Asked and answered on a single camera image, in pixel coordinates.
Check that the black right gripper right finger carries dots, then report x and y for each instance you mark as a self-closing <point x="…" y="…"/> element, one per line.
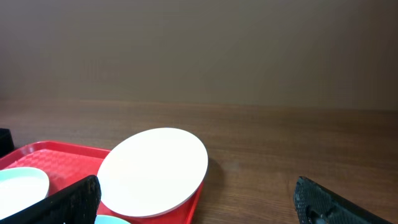
<point x="316" y="204"/>

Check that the white round plate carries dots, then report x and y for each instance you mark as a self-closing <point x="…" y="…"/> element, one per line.
<point x="152" y="172"/>

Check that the red plastic tray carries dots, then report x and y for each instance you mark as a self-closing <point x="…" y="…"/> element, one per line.
<point x="66" y="163"/>

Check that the light blue plate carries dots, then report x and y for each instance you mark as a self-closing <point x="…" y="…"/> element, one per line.
<point x="22" y="187"/>
<point x="107" y="219"/>

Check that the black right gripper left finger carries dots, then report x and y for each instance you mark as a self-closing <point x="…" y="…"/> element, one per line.
<point x="76" y="204"/>

